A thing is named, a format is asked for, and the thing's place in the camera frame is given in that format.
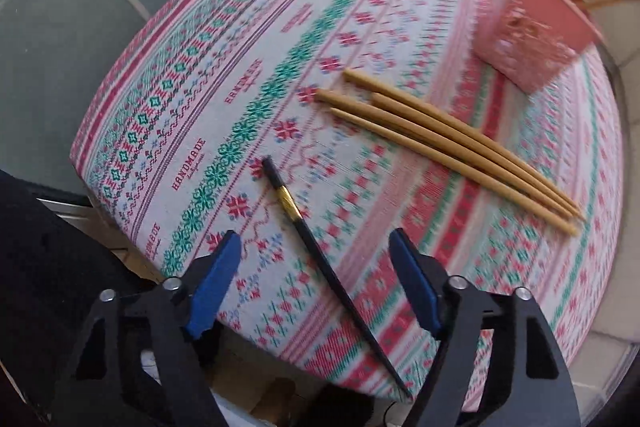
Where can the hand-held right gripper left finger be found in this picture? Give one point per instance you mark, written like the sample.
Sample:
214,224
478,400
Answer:
212,287

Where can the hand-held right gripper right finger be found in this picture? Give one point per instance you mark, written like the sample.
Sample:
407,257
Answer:
415,287

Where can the tan bamboo chopstick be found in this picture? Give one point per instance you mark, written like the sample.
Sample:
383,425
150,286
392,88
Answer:
360,122
350,105
400,109
425,109

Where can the pink perforated utensil holder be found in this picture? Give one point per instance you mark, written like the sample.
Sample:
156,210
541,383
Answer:
530,37

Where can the patterned woven tablecloth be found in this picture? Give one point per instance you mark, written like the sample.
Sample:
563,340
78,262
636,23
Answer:
225,57

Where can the black chopstick with gold band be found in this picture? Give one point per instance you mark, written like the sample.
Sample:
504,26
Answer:
287,202

